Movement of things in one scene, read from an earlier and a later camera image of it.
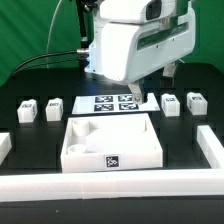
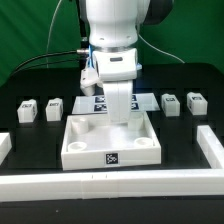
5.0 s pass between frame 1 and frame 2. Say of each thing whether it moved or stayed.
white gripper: moved
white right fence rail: stayed
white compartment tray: stayed
